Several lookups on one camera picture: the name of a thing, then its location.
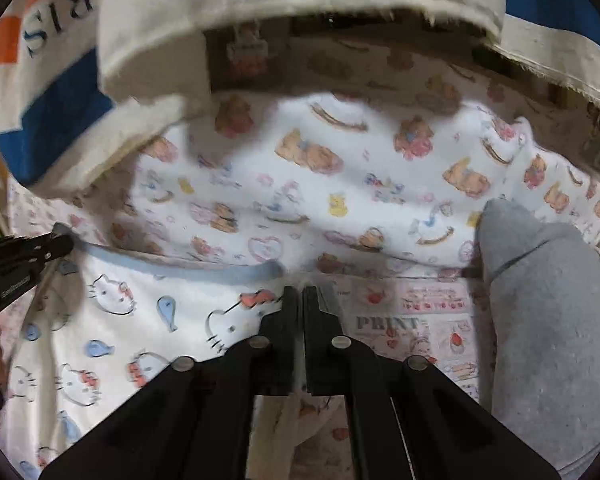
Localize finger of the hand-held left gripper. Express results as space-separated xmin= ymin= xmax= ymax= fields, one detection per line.
xmin=27 ymin=232 xmax=76 ymax=267

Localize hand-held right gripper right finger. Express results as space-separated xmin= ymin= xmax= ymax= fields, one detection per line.
xmin=302 ymin=285 xmax=563 ymax=480

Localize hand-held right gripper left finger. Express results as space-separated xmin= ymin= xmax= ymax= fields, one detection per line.
xmin=39 ymin=285 xmax=301 ymax=480

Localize white cat print pants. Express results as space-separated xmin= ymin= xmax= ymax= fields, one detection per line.
xmin=0 ymin=242 xmax=351 ymax=480

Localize bear print quilt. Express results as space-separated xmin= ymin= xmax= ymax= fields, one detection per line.
xmin=10 ymin=35 xmax=600 ymax=282

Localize grey folded garment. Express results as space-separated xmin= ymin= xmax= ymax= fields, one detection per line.
xmin=475 ymin=199 xmax=600 ymax=480

